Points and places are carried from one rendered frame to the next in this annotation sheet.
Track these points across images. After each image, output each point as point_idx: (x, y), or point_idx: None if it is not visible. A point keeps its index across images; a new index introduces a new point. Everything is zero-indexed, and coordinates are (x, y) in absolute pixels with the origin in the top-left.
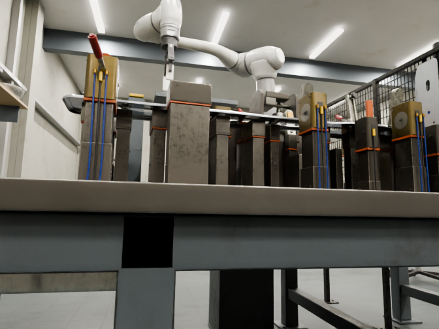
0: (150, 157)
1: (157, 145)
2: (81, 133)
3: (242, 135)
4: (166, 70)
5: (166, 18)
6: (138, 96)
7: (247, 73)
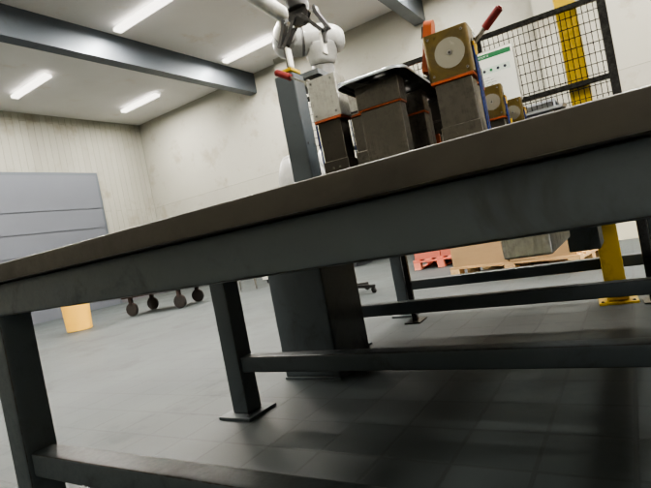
0: (417, 144)
1: (429, 130)
2: (402, 113)
3: None
4: (322, 42)
5: None
6: (297, 72)
7: (301, 53)
